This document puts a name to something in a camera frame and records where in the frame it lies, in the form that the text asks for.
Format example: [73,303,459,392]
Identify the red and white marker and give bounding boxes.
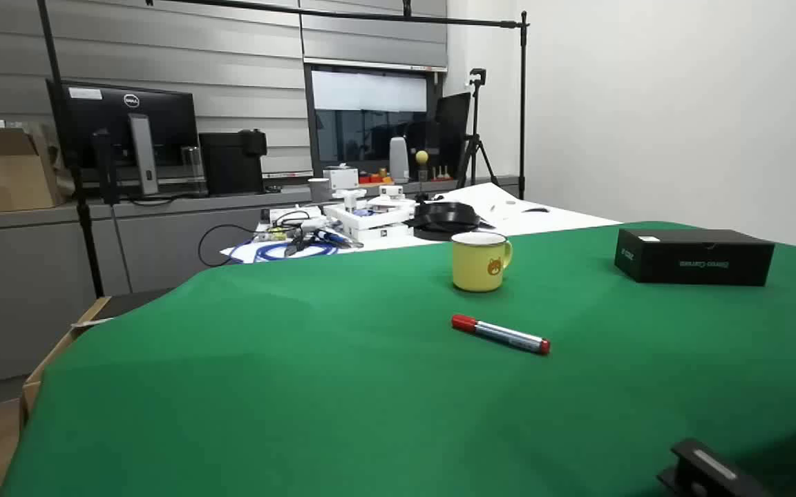
[450,314,551,357]

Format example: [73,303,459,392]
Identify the white plastic tray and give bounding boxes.
[323,203,411,243]

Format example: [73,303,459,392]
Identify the yellow mug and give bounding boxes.
[450,233,513,294]

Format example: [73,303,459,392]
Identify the yellow ball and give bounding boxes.
[414,149,432,167]

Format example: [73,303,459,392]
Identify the white speaker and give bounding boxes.
[389,136,410,183]

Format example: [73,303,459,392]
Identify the white paper sheets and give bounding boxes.
[437,183,613,236]

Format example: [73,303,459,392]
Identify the green table cloth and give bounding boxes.
[2,230,796,497]

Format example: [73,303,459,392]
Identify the black desktop computer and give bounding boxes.
[198,131,267,197]

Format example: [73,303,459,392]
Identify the black rectangular box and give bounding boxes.
[613,230,775,287]

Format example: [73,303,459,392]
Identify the black Dell monitor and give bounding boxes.
[64,81,202,203]

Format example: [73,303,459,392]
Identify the black light stand pole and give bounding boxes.
[37,0,106,299]

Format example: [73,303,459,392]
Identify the black table clamp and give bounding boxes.
[658,440,768,497]

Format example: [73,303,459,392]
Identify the black coiled cable bundle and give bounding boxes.
[410,198,494,243]

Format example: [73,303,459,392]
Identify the blue cable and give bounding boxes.
[255,230,356,265]

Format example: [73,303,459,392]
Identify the black camera tripod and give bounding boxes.
[459,66,498,186]

